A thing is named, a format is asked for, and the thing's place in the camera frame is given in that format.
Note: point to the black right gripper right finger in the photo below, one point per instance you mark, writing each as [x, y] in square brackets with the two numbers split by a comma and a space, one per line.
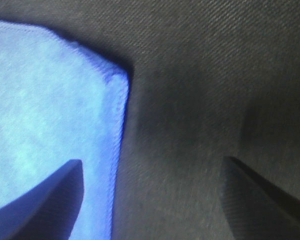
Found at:
[255, 208]

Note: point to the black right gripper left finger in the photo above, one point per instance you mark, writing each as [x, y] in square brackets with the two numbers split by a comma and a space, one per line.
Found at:
[49, 210]

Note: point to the blue microfiber towel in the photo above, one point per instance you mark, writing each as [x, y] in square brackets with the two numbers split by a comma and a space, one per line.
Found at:
[59, 101]

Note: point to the black table cloth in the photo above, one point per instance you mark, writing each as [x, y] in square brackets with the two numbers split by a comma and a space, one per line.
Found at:
[206, 79]

